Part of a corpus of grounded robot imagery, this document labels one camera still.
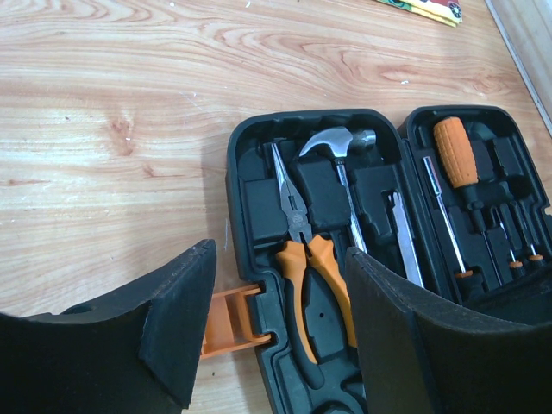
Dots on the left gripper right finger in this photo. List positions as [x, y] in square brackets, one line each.
[421, 353]

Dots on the yellow car print cloth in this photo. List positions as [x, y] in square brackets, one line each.
[444, 11]

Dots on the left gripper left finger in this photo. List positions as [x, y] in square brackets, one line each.
[132, 350]

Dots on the small black precision screwdriver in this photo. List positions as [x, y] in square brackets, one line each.
[534, 257]

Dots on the black plastic tool case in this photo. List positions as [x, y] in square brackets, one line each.
[393, 163]

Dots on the wooden clothes rack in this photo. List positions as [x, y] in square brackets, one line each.
[526, 29]

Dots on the orange handled screwdriver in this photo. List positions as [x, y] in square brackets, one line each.
[457, 157]

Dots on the claw hammer black grip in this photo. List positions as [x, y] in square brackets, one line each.
[337, 142]

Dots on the orange needle nose pliers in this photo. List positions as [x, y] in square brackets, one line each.
[302, 250]

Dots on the black handled screwdriver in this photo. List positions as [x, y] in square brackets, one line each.
[468, 282]

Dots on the orange case latch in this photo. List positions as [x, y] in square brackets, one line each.
[229, 326]

